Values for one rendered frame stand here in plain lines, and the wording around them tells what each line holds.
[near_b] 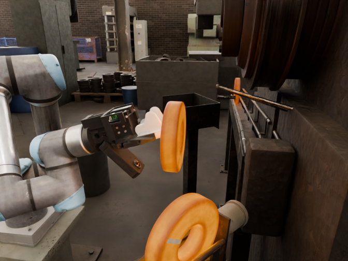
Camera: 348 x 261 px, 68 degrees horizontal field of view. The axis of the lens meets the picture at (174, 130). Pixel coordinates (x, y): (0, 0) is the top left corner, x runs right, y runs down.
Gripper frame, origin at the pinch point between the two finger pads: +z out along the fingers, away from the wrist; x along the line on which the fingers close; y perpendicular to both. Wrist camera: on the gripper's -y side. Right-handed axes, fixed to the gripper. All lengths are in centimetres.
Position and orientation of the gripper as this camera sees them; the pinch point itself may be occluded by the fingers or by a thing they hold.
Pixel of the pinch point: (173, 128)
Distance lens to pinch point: 56.4
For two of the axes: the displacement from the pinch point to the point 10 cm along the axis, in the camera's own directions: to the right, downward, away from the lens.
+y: -2.8, -9.1, -3.1
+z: 9.4, -2.1, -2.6
